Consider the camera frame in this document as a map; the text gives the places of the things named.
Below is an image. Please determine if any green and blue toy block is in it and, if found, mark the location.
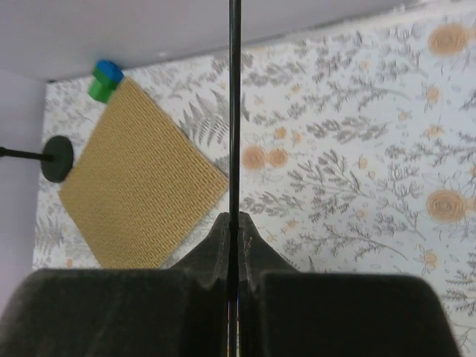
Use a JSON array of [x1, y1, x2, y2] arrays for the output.
[[88, 59, 124, 103]]

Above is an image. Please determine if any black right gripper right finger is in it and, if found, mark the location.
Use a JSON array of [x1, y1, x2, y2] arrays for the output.
[[237, 213, 460, 356]]

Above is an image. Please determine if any thin black tent pole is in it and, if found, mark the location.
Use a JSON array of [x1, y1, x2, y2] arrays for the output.
[[228, 0, 242, 356]]

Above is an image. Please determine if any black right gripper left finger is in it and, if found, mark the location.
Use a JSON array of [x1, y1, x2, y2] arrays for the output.
[[1, 213, 230, 356]]

